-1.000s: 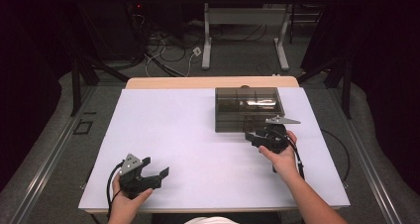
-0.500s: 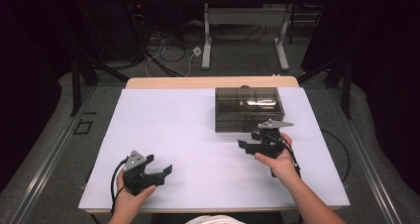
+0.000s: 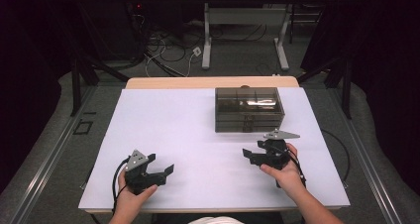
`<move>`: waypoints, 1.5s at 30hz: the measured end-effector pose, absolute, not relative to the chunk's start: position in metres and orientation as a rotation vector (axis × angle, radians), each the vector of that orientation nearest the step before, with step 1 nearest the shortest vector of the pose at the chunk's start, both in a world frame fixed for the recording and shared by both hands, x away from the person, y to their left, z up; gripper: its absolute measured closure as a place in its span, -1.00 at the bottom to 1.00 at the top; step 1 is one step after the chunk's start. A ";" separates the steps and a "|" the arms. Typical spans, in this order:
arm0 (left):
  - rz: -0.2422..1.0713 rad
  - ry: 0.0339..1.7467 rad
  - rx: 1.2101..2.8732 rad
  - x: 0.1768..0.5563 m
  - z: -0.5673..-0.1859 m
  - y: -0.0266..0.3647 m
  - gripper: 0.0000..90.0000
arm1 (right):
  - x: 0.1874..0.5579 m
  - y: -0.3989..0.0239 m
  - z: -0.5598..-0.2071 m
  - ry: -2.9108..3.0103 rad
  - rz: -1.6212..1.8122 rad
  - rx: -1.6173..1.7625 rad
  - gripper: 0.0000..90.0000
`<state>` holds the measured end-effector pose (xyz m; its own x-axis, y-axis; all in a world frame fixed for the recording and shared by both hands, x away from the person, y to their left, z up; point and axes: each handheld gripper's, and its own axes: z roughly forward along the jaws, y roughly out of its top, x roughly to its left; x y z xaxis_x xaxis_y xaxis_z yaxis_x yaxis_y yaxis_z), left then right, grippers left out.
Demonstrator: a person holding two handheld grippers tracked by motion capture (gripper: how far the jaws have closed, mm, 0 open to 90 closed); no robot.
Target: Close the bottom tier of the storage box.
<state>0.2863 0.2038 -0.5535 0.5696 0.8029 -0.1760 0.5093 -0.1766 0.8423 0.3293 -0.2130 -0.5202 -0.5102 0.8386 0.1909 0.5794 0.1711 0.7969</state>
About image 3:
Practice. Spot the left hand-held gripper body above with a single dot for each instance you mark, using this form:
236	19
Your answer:
142	181

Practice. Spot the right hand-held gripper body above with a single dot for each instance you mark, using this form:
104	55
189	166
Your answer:
277	154

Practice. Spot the smoked acrylic drawer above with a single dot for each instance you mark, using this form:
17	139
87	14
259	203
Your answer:
231	129

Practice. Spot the smoked acrylic drawer organizer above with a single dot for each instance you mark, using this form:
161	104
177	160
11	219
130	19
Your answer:
231	93

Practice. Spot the person's left hand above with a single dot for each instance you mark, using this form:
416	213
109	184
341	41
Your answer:
132	204

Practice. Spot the person's right hand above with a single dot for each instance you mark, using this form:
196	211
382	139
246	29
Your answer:
289	179

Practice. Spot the white table sheet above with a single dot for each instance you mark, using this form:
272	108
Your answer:
165	118

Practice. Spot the person's white shirt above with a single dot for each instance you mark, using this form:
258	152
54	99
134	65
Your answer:
216	221

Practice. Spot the black metal stand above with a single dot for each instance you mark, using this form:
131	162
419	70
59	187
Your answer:
76	85
346	91

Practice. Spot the white power adapter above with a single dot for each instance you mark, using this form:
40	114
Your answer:
197	51

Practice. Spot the white-framed desk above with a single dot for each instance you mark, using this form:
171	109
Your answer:
206	35

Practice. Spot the dark curtain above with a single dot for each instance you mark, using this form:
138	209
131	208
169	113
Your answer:
389	85
26	85

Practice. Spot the black device with red light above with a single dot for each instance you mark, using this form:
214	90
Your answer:
138	6

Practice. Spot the aluminium floor rail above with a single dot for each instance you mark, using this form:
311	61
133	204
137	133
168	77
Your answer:
361	151
52	158

